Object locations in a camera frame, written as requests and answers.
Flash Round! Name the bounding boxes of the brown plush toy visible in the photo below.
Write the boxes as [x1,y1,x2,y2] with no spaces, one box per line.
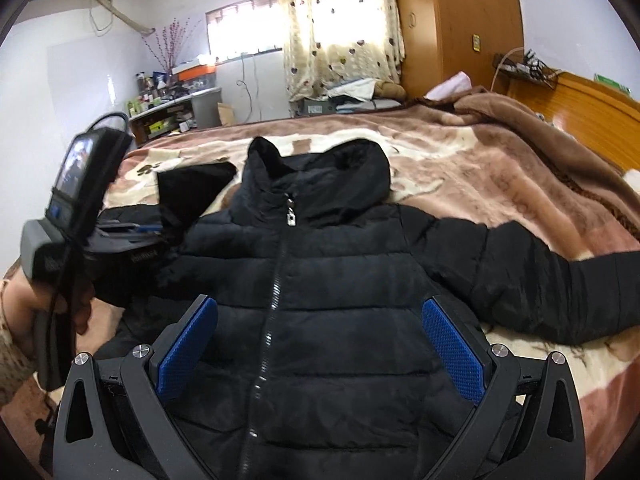
[373,80,407,102]

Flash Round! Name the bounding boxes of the brown patterned fleece blanket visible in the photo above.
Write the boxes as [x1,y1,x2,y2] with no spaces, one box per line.
[0,89,640,480]

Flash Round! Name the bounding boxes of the person left hand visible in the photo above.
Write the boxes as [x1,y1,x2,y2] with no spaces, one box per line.
[1,266,94,338]

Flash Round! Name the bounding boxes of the cluttered side desk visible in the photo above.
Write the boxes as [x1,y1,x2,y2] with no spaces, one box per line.
[129,87,222,146]

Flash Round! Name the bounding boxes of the wooden headboard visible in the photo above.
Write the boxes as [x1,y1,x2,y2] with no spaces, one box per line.
[508,73,640,172]

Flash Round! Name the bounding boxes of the power strip with cables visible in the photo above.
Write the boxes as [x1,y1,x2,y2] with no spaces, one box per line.
[492,47,563,89]

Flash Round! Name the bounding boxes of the black puffer jacket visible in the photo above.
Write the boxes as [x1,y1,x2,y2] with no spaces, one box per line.
[98,138,639,479]

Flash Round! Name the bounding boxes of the pink flower branches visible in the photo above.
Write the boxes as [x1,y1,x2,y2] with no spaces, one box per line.
[141,18,202,74]

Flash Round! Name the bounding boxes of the wooden wardrobe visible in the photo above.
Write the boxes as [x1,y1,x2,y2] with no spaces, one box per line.
[397,0,524,98]

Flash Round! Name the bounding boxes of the orange box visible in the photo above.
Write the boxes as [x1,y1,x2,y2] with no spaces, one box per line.
[178,64,216,81]

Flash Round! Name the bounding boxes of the heart patterned curtain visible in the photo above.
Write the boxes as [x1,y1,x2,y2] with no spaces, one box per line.
[278,0,406,102]

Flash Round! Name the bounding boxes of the white pillow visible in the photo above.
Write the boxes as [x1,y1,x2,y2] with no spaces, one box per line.
[623,169,640,194]

